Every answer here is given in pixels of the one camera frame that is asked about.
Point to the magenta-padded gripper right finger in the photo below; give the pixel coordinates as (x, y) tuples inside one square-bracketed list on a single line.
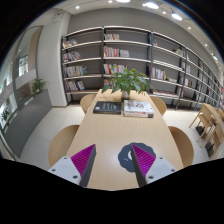
[(156, 170)]

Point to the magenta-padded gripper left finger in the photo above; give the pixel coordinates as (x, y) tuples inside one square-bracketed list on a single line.
[(68, 168)]

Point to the black cartoon-eyed mouse pad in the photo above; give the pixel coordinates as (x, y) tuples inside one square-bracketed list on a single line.
[(125, 164)]

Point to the white book with red spine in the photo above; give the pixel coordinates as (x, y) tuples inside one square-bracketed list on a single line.
[(138, 115)]

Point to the white illustrated book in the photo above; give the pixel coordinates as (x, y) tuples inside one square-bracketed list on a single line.
[(138, 106)]

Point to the black hardcover book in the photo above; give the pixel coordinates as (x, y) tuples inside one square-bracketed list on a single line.
[(106, 107)]

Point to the small wooden table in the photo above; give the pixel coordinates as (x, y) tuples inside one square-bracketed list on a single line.
[(215, 115)]

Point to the leafy green potted plant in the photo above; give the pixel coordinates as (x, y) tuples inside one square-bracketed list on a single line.
[(38, 86), (5, 115)]

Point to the green plant in white pot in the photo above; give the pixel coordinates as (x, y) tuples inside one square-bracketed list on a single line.
[(128, 81)]

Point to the grey bookshelf unit with books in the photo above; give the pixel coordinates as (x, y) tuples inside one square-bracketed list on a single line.
[(133, 50)]

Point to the group of round ceiling lights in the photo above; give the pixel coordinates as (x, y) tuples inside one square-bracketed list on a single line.
[(151, 5)]

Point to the group of wooden frame chairs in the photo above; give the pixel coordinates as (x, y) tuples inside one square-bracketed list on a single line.
[(205, 128)]

